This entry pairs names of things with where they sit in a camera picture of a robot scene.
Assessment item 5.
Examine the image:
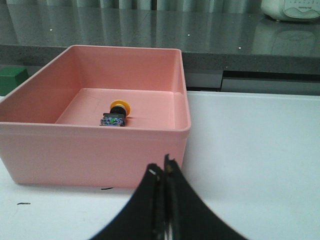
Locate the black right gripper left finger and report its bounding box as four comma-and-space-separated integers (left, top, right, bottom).
92, 163, 163, 240

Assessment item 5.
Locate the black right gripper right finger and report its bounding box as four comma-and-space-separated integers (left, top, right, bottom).
163, 154, 246, 240

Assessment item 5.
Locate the yellow push button switch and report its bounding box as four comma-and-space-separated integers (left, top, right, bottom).
100, 99, 131, 127

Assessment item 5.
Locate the pink plastic bin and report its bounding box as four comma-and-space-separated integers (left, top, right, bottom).
0, 45, 191, 188

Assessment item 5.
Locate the grey stone counter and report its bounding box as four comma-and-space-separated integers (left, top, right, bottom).
0, 0, 320, 95

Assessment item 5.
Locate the green cube near bin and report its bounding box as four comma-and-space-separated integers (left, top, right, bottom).
0, 66, 29, 96

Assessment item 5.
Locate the white appliance on counter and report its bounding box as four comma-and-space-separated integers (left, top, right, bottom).
260, 0, 320, 22

